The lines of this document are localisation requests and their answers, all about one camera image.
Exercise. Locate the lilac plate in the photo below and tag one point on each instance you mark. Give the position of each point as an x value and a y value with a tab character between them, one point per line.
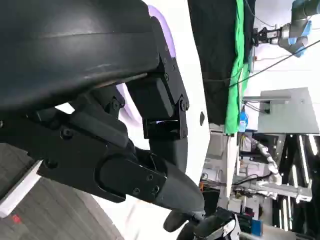
170	37

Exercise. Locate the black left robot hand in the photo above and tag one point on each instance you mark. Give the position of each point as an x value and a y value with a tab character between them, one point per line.
75	50

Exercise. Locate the grey metal desk panel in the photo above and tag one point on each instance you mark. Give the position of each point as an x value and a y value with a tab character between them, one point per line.
287	112

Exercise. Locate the black round table grommet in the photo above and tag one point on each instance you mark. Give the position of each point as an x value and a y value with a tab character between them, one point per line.
202	118

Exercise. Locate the black cloth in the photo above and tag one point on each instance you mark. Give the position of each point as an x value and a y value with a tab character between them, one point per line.
215	50

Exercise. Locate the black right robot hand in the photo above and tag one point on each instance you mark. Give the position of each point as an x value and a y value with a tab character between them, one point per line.
212	225

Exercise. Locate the green cloth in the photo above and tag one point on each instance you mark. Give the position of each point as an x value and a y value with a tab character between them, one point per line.
235	100

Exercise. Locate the white table leg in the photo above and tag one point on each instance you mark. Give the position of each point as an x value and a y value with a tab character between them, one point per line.
230	165

